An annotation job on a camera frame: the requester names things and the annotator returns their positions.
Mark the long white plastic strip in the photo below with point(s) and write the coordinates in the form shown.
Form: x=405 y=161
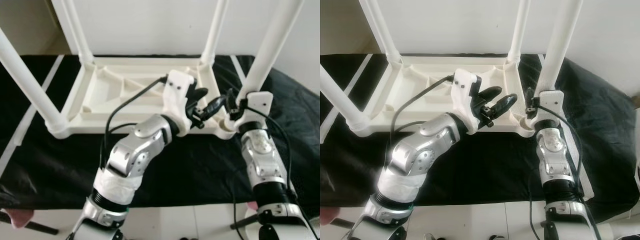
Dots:
x=540 y=60
x=52 y=70
x=361 y=70
x=237 y=67

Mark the pink object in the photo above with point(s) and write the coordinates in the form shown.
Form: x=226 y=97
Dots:
x=252 y=206
x=327 y=216
x=20 y=217

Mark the black table cloth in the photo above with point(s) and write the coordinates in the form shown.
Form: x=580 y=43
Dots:
x=480 y=170
x=200 y=170

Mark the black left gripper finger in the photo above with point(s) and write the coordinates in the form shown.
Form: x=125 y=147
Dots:
x=199 y=96
x=214 y=106
x=490 y=94
x=502 y=105

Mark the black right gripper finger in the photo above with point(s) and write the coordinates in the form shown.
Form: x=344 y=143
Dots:
x=232 y=102
x=529 y=102

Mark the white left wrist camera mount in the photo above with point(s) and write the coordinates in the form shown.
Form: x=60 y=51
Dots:
x=175 y=92
x=462 y=90

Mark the white tapered table leg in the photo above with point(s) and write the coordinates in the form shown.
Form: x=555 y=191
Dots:
x=215 y=30
x=560 y=45
x=72 y=30
x=345 y=105
x=519 y=30
x=380 y=27
x=272 y=45
x=27 y=80

